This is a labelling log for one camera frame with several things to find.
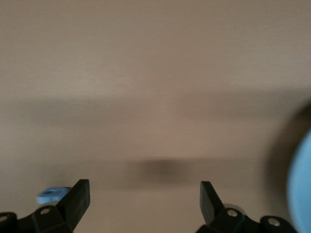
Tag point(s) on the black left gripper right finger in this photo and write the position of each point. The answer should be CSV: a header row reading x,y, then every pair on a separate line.
x,y
211,208

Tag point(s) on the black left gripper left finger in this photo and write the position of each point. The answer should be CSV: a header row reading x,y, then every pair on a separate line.
x,y
73,206

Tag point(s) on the blue foam letter G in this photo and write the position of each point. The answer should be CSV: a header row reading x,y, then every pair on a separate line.
x,y
43,197

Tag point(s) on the blue round plate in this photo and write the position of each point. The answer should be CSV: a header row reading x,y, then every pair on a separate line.
x,y
301,182

